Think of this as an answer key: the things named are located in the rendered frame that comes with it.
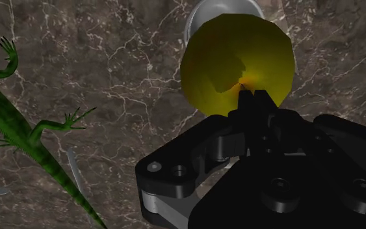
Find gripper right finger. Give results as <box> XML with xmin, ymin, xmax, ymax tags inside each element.
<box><xmin>254</xmin><ymin>89</ymin><xmax>366</xmax><ymax>174</ymax></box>

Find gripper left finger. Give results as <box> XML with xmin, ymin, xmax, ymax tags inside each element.
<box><xmin>135</xmin><ymin>89</ymin><xmax>255</xmax><ymax>229</ymax></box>

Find grey knife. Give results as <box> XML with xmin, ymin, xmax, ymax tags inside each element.
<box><xmin>66</xmin><ymin>146</ymin><xmax>94</xmax><ymax>226</ymax></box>

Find silver metal bowl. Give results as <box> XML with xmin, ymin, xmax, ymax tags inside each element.
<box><xmin>183</xmin><ymin>0</ymin><xmax>266</xmax><ymax>47</ymax></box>

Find green toy lizard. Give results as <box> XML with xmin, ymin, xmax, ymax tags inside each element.
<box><xmin>0</xmin><ymin>36</ymin><xmax>108</xmax><ymax>229</ymax></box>

